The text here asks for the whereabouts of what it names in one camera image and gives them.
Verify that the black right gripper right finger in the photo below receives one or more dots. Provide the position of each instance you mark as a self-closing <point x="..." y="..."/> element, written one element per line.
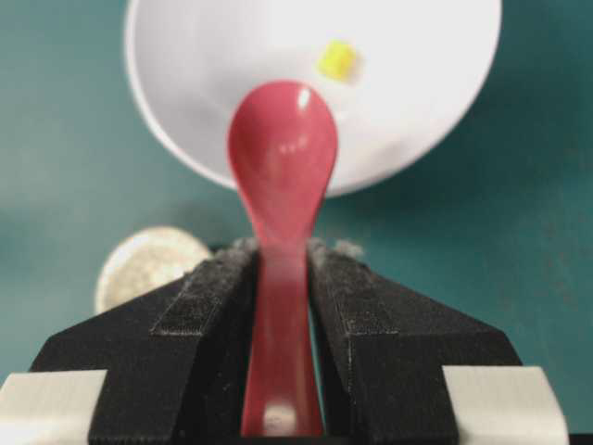
<point x="401" y="368"/>

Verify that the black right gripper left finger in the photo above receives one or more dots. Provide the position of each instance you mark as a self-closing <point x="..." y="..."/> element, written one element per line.
<point x="168" y="367"/>

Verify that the red plastic spoon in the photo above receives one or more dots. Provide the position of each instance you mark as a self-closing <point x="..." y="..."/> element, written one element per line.
<point x="282" y="146"/>

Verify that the white bowl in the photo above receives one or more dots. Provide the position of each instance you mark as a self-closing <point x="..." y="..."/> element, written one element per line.
<point x="421" y="65"/>

